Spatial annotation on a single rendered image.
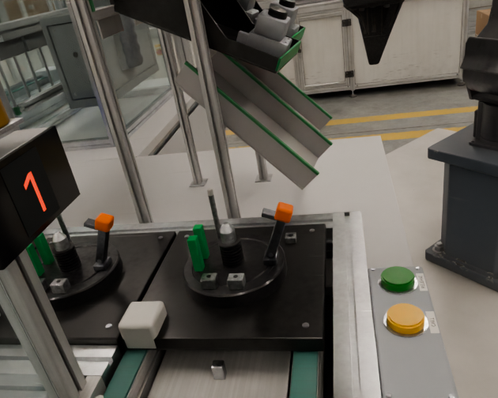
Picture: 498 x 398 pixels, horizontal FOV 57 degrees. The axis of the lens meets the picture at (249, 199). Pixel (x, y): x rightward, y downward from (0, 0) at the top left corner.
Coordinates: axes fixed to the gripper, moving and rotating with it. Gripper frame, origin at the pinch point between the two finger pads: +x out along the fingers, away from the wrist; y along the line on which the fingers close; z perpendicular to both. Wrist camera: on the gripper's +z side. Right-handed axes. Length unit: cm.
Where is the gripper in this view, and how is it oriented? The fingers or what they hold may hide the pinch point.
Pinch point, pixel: (372, 31)
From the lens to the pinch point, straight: 54.9
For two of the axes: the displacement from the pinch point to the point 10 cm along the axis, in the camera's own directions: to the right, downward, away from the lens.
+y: -1.6, 4.8, -8.6
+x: 1.6, 8.8, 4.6
